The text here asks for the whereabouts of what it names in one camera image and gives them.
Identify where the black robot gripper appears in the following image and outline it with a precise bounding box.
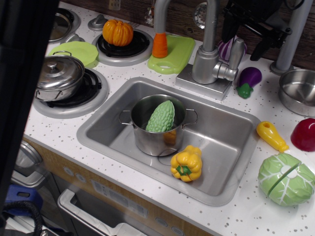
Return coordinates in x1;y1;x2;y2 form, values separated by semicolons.
221;0;292;61

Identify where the silver faucet lever handle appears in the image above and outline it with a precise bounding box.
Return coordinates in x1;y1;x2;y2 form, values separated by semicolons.
229;38;245;70

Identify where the dark foreground robot arm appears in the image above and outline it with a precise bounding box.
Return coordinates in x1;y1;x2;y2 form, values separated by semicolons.
0;1;294;222

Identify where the purple striped onion toy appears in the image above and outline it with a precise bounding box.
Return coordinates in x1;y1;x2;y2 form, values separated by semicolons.
218;35;239;62

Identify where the purple eggplant toy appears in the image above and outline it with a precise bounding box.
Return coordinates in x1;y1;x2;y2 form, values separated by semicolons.
236;67;262;99

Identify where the clear glass knob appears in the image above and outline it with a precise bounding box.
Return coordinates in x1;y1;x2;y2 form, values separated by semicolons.
193;2;207;29

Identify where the silver toy faucet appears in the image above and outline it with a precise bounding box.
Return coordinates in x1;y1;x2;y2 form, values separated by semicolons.
154;0;238;101

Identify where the green cutting board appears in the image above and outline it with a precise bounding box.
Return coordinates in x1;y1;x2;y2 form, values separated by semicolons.
148;34;195;74

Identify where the steel bowl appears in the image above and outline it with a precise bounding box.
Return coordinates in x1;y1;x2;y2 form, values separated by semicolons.
279;69;315;118

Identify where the orange carrot toy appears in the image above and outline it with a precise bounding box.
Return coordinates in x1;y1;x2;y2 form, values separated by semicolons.
152;32;168;58

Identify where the yellow squash toy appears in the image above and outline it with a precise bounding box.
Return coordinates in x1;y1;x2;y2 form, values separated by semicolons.
256;121;289;153

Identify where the grey toy sink basin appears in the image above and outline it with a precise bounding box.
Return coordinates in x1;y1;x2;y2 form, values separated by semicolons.
77;77;259;206

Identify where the black back right burner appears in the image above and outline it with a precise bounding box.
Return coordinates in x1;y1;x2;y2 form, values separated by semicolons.
93;29;153;67

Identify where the black burner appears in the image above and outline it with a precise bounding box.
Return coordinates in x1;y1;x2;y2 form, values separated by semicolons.
93;29;153;67
33;69;109;119

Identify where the red apple half toy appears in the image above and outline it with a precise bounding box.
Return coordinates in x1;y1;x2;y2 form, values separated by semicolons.
290;118;315;152

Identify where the green bitter gourd toy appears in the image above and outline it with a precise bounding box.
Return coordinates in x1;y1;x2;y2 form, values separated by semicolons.
145;100;175;133

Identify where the steel pot in sink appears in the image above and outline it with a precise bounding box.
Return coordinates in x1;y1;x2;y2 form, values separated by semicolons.
119;94;198;156

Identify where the orange pumpkin toy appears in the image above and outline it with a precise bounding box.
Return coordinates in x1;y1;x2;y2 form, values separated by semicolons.
102;19;133;47

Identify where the yellow bell pepper toy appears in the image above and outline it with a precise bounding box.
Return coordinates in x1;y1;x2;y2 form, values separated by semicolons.
170;145;203;182

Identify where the green cabbage toy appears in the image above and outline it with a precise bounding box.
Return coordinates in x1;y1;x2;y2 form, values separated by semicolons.
258;153;315;207

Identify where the grey stove knob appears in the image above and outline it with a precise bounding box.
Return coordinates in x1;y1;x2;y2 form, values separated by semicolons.
88;14;107;31

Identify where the green plastic plate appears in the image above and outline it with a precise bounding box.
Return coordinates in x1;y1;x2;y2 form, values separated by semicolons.
48;41;99;66

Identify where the black front burner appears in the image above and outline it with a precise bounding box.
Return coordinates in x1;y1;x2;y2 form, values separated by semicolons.
33;69;109;119

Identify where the grey knob behind plate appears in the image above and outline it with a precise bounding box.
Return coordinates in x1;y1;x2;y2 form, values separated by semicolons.
60;33;85;44

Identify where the steel pan lid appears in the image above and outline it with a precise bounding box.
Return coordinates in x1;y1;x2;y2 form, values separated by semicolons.
49;12;72;42

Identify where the steel pot with lid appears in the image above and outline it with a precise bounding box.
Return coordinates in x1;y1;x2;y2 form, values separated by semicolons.
34;51;85;102

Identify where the grey oven dial knob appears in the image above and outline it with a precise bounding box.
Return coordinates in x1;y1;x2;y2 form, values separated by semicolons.
15;140;42;169

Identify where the blue clamp object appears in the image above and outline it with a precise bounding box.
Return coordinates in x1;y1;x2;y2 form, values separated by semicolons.
3;184;43;216

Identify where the grey vertical post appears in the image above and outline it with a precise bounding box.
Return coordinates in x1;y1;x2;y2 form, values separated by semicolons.
270;0;313;75

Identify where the silver oven door handle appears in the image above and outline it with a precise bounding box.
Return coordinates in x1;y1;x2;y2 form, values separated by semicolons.
58;189;145;236

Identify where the black cable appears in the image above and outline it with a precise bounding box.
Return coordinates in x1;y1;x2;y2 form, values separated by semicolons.
1;200;46;236

